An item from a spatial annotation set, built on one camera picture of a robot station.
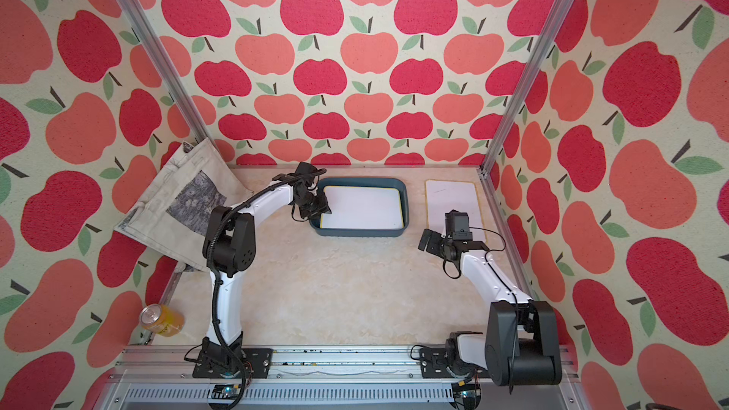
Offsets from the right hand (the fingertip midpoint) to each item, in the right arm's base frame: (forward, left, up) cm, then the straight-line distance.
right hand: (437, 248), depth 90 cm
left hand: (+10, +37, -1) cm, 38 cm away
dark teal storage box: (+29, +22, -2) cm, 36 cm away
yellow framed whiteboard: (+28, -6, -7) cm, 29 cm away
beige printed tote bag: (-5, +80, +14) cm, 82 cm away
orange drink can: (-30, +73, +5) cm, 79 cm away
